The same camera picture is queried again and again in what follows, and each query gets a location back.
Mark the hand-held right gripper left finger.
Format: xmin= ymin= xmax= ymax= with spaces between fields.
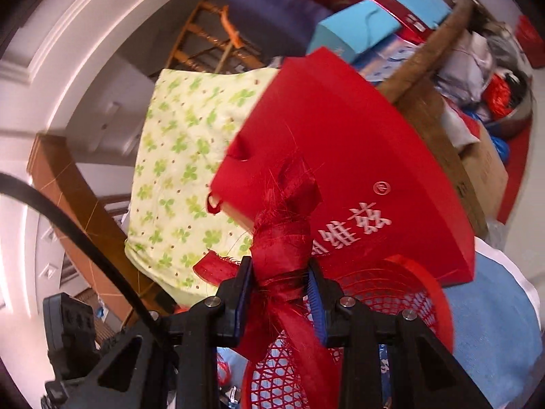
xmin=64 ymin=258 xmax=256 ymax=409

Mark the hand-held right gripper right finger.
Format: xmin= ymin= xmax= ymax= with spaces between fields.
xmin=307 ymin=260 xmax=490 ymax=409

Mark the red plastic mesh basket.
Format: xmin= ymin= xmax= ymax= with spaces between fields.
xmin=243 ymin=255 xmax=454 ymax=409

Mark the red paper gift bag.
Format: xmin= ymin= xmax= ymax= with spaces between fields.
xmin=193 ymin=47 xmax=475 ymax=409

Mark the green clover print cloth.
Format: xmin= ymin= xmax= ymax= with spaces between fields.
xmin=125 ymin=68 xmax=282 ymax=303

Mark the light blue blanket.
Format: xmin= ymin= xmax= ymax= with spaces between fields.
xmin=443 ymin=251 xmax=545 ymax=409

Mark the white bed sheet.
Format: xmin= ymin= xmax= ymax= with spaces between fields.
xmin=474 ymin=236 xmax=541 ymax=290

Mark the brown cardboard box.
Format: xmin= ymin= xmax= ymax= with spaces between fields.
xmin=398 ymin=89 xmax=509 ymax=239

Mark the blue plastic bag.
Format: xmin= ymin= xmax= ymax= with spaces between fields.
xmin=489 ymin=134 xmax=510 ymax=163

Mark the red floor mat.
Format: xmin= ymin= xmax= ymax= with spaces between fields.
xmin=496 ymin=119 xmax=537 ymax=224

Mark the blue white pack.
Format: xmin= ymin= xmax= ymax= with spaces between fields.
xmin=353 ymin=34 xmax=422 ymax=84

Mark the red plastic bag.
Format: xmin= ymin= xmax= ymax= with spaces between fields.
xmin=483 ymin=72 xmax=516 ymax=120

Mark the grey plastic bag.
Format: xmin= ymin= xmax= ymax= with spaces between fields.
xmin=434 ymin=30 xmax=497 ymax=107

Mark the steel basin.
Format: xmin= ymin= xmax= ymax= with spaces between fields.
xmin=485 ymin=89 xmax=535 ymax=126

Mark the black cable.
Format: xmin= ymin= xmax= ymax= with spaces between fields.
xmin=0 ymin=172 xmax=162 ymax=339

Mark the navy bag with orange handles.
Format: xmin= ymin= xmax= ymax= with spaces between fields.
xmin=225 ymin=0 xmax=335 ymax=58

